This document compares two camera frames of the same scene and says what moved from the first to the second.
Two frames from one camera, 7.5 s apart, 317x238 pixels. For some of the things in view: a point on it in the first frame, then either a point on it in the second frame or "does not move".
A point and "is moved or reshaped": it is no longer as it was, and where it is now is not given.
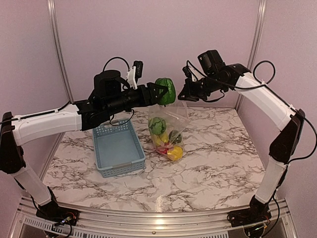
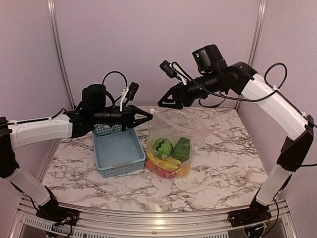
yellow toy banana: [161, 140] → [167, 163]
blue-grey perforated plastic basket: [118, 150] does not move
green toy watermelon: [157, 125] → [162, 148]
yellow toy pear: [176, 153] → [184, 170]
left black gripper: [151, 99] → [128, 116]
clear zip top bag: [166, 123] is moved or reshaped
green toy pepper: [169, 95] → [181, 150]
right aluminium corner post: [258, 22] does not move
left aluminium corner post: [52, 8] does not move
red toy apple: [163, 149] → [165, 173]
